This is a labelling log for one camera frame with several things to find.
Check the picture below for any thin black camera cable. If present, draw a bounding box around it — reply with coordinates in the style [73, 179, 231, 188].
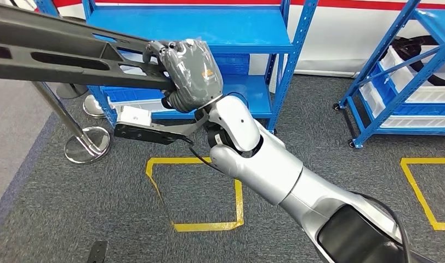
[187, 143, 225, 174]

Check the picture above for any black right wrist camera bracket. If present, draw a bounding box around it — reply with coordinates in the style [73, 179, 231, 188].
[113, 108, 210, 146]

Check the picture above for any yellow floor tape square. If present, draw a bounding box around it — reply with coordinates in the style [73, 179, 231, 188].
[400, 158, 445, 232]
[145, 157, 244, 233]

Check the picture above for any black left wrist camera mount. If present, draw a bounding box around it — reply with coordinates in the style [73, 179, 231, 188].
[86, 240, 109, 263]

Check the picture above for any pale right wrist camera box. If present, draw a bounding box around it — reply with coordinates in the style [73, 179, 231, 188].
[117, 105, 152, 127]

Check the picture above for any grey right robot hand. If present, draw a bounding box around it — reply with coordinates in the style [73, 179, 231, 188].
[142, 38, 224, 114]

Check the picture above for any black car wheel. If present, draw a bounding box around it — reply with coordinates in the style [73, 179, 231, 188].
[391, 35, 445, 88]

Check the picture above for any blue ribbed plastic crate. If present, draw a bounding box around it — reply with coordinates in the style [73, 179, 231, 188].
[213, 53, 250, 75]

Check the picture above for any chrome stanchion with chrome base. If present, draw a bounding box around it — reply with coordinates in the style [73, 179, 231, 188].
[82, 95, 107, 119]
[32, 81, 111, 165]

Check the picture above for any long black plastic part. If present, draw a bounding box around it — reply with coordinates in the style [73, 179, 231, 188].
[0, 2, 176, 92]

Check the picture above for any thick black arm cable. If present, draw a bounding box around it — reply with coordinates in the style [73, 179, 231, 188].
[353, 192, 412, 263]

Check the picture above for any white car with red stripe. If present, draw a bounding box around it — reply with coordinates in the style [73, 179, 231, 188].
[52, 0, 445, 79]

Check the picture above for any blue metal shelf rack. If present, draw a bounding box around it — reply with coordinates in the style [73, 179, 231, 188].
[33, 0, 320, 133]

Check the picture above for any blue cross-braced shelf rack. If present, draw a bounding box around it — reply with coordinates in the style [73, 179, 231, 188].
[333, 0, 445, 150]

